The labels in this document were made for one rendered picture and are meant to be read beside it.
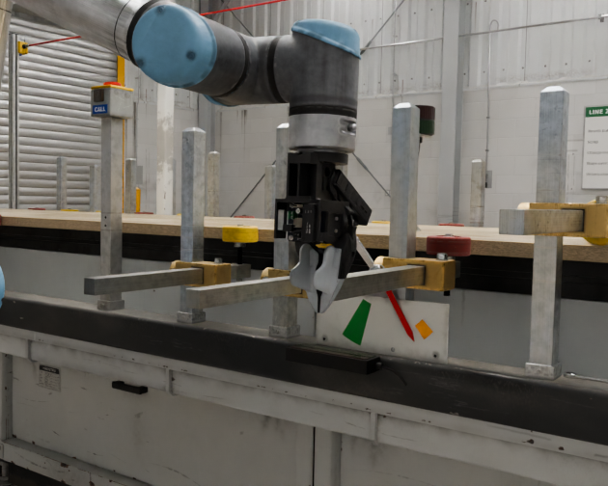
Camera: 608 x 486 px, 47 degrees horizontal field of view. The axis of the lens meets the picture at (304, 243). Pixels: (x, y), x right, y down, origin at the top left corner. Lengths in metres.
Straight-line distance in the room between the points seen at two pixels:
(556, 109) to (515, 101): 7.81
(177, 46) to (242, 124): 10.48
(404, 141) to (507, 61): 7.90
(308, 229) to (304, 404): 0.59
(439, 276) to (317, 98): 0.42
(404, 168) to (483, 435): 0.46
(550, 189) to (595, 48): 7.65
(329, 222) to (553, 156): 0.39
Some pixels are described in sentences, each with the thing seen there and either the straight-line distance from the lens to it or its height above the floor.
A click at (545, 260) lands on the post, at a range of 1.14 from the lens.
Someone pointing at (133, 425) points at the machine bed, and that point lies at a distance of 2.11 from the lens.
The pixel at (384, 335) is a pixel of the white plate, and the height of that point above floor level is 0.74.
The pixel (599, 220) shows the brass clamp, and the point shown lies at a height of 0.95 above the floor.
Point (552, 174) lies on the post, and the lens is 1.13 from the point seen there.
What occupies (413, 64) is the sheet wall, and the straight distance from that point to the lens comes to 9.67.
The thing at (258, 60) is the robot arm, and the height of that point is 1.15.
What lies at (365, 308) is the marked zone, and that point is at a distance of 1.26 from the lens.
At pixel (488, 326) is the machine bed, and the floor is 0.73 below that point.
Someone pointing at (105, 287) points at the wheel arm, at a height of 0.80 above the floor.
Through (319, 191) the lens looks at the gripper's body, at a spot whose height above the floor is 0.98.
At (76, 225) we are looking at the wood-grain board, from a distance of 2.07.
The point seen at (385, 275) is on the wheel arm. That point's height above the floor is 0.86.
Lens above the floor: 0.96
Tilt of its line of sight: 3 degrees down
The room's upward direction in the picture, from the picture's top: 1 degrees clockwise
